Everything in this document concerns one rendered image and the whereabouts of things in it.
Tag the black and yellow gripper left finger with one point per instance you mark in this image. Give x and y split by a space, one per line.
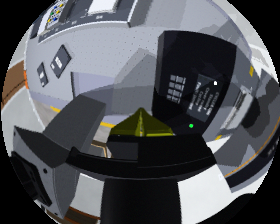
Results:
129 126

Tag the white pcr plate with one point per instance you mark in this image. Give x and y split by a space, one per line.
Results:
101 6
239 110

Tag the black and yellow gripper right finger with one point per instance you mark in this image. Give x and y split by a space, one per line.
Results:
152 126

